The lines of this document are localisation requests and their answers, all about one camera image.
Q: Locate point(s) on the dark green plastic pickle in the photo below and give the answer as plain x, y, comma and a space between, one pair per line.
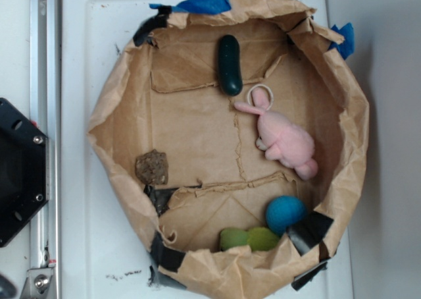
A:
228, 63

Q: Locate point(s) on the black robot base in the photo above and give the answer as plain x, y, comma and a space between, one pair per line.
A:
23, 171

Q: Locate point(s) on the brown paper bag container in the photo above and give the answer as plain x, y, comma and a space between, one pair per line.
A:
163, 94

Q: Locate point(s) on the brown rock-like lump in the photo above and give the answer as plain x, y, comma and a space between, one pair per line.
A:
152, 168

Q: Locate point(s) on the pink plush bunny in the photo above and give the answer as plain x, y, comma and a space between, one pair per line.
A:
279, 138

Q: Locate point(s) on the blue felt ball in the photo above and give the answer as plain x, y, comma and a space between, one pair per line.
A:
283, 212

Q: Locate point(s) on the green plush toy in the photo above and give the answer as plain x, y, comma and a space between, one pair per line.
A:
258, 238

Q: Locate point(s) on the blue tape piece top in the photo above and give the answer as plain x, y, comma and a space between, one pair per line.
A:
197, 6

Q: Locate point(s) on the blue tape piece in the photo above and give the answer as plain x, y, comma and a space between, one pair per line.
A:
347, 47
197, 6

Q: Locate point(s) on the blue tape piece right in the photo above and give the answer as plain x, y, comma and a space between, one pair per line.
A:
347, 47

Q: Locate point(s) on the aluminium extrusion rail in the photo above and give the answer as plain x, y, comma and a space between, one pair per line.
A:
45, 110

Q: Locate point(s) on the metal corner bracket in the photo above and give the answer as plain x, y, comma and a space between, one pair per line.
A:
39, 284

